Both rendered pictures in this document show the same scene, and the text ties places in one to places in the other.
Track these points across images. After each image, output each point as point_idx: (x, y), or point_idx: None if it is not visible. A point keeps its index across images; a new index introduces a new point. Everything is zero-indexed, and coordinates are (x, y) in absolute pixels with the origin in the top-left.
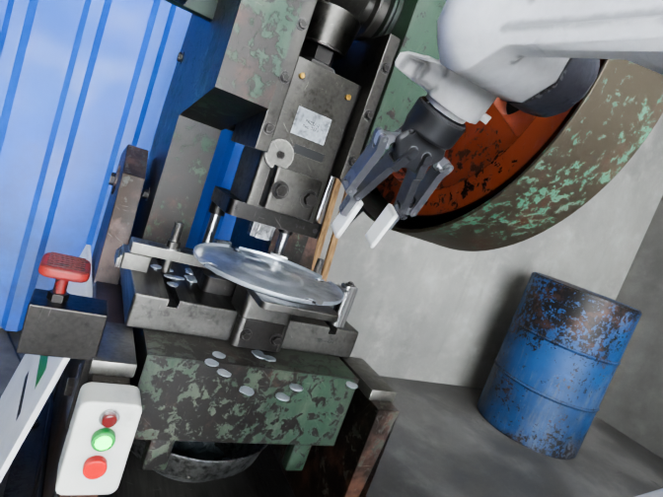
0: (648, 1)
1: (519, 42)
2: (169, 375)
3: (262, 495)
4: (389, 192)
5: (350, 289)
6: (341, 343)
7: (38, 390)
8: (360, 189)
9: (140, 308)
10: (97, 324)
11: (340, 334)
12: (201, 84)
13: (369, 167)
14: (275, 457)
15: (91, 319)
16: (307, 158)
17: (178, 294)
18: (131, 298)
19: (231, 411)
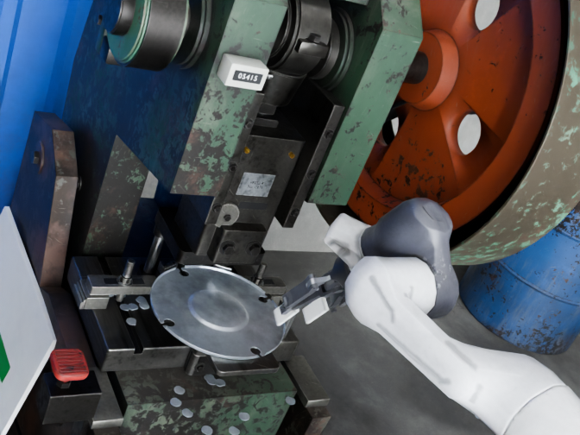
0: (436, 368)
1: (385, 337)
2: (143, 414)
3: None
4: None
5: None
6: (283, 351)
7: (10, 388)
8: (297, 305)
9: (112, 358)
10: (95, 399)
11: (282, 345)
12: (148, 151)
13: (303, 298)
14: None
15: (91, 397)
16: (251, 210)
17: (139, 337)
18: (104, 351)
19: (191, 427)
